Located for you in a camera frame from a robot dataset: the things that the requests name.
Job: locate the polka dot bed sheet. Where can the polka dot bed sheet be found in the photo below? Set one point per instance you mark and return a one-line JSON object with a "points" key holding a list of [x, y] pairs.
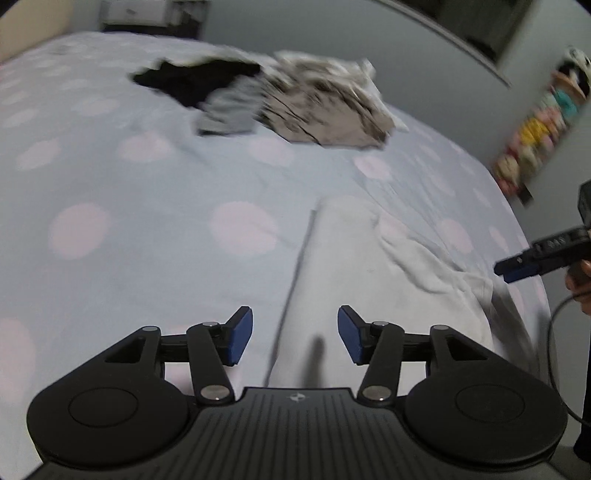
{"points": [[138, 207]]}

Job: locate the black cloth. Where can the black cloth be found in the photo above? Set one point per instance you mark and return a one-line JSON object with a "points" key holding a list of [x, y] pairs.
{"points": [[194, 81]]}

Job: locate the beige padded headboard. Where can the beige padded headboard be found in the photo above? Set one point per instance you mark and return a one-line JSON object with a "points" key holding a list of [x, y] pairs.
{"points": [[27, 27]]}

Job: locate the person's right hand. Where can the person's right hand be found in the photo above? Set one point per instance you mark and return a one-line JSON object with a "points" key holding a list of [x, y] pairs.
{"points": [[581, 286]]}

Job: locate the grey cloth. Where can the grey cloth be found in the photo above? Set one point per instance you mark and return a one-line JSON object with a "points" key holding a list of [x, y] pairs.
{"points": [[231, 113]]}

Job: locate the dark glass cabinet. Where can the dark glass cabinet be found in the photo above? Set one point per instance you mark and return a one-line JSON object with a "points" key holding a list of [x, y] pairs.
{"points": [[471, 23]]}

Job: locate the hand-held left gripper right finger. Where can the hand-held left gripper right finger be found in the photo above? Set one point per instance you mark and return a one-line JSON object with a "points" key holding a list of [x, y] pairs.
{"points": [[351, 337]]}

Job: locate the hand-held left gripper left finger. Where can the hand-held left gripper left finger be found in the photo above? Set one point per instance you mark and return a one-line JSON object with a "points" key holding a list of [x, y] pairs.
{"points": [[240, 337]]}

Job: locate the crumpled white cloth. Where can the crumpled white cloth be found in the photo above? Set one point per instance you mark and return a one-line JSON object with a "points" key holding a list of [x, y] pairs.
{"points": [[364, 78]]}

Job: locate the dark bedside table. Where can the dark bedside table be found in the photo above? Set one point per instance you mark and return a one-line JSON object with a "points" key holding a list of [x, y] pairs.
{"points": [[184, 23]]}

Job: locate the white long-sleeve sweater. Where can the white long-sleeve sweater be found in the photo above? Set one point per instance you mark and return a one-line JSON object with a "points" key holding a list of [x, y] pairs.
{"points": [[346, 267]]}

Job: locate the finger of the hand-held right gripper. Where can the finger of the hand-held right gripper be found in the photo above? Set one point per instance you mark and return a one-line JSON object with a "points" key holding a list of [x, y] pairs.
{"points": [[512, 271]]}

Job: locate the beige cloth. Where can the beige cloth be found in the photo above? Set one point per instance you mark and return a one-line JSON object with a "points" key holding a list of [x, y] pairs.
{"points": [[323, 120]]}

